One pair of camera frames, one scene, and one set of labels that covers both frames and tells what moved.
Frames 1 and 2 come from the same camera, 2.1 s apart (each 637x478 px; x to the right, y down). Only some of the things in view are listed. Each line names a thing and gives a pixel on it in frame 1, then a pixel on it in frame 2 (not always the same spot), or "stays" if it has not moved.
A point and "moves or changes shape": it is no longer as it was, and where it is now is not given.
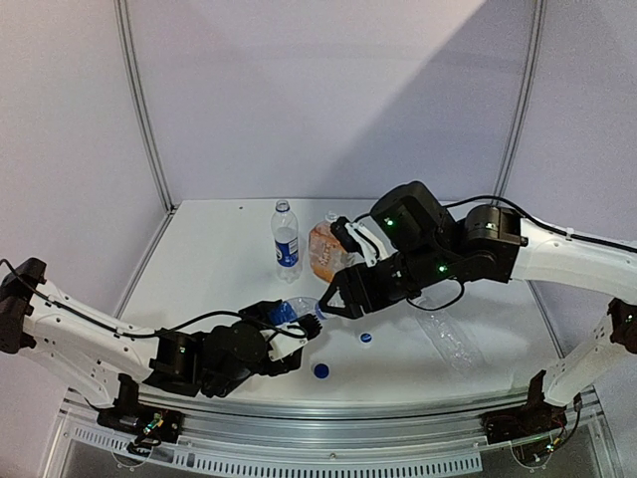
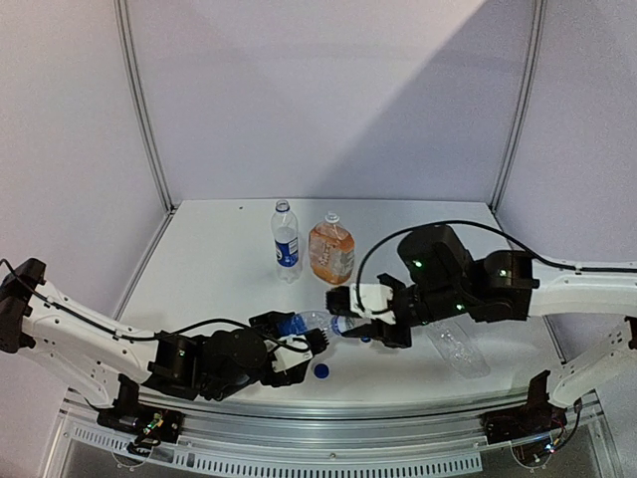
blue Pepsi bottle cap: (321, 370) stays
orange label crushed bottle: (328, 254) stays
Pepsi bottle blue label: (285, 235) stays
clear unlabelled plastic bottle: (458, 349) stays
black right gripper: (348, 288) -> (376, 331)
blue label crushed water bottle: (284, 312) moves or changes shape
